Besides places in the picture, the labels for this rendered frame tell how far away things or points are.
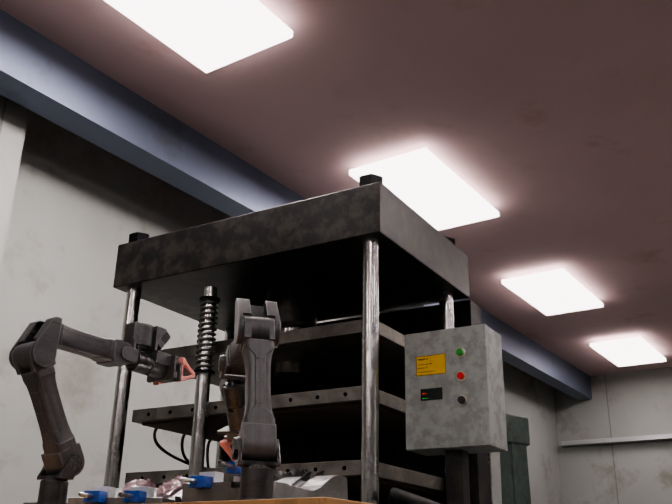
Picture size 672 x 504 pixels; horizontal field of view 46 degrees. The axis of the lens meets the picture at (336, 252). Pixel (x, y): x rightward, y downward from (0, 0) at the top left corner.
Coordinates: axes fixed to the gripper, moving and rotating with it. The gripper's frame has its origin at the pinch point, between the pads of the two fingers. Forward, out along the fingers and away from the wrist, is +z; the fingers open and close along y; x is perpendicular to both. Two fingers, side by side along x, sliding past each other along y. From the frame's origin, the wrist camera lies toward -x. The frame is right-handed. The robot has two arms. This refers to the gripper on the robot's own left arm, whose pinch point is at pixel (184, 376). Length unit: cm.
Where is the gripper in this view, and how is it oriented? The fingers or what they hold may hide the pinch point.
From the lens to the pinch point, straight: 232.1
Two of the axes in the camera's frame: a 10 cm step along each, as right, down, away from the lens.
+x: -0.3, 9.2, -3.9
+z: 5.6, 3.4, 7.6
